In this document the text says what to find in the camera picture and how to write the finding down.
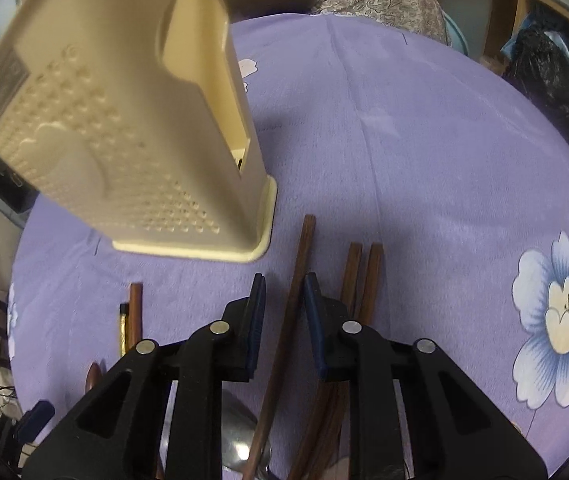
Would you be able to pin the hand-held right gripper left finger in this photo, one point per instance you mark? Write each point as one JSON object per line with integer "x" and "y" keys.
{"x": 257, "y": 320}

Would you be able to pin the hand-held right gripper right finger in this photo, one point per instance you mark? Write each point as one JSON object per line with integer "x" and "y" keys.
{"x": 314, "y": 325}

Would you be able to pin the metal spoon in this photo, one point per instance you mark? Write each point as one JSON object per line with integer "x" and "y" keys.
{"x": 234, "y": 440}

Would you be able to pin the black and gold chopstick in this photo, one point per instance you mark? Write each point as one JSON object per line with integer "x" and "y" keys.
{"x": 123, "y": 330}

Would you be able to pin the cream plastic utensil holder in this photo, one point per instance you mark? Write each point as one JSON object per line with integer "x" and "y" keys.
{"x": 114, "y": 110}

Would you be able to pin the brown wooden spoon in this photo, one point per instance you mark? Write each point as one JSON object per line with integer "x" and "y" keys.
{"x": 93, "y": 377}

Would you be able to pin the purple floral tablecloth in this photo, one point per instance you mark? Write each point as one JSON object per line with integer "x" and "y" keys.
{"x": 414, "y": 160}

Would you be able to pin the dark blue object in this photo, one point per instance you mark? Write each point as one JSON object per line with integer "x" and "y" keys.
{"x": 37, "y": 414}

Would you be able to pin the light blue basin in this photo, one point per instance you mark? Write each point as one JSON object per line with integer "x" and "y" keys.
{"x": 455, "y": 32}

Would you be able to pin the paisley patterned cloth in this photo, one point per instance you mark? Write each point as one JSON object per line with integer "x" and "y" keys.
{"x": 379, "y": 0}

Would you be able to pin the black plastic bag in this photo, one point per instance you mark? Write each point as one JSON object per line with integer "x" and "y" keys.
{"x": 549, "y": 70}

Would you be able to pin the wooden shelf unit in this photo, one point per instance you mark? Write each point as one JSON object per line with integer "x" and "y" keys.
{"x": 519, "y": 5}

